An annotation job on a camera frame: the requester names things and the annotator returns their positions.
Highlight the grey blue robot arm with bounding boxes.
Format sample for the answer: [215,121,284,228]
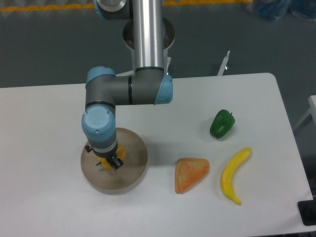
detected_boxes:
[81,0,175,169]

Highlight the blue bags in background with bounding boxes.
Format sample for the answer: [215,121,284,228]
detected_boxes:
[250,0,316,21]

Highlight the orange triangular sandwich toy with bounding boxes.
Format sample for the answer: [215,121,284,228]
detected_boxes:
[175,158,210,194]

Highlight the yellow toy bell pepper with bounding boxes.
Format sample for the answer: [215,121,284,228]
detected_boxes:
[96,143,126,170]

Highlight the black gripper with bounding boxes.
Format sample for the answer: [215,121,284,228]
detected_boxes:
[84,145,123,170]

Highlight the green toy bell pepper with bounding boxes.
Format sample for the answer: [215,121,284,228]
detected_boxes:
[210,109,236,138]

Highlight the yellow toy banana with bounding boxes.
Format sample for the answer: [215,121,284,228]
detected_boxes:
[220,148,252,205]

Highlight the beige round plate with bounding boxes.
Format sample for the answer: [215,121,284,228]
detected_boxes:
[80,128,148,195]

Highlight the black device at table edge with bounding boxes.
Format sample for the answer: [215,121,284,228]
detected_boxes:
[297,199,316,226]

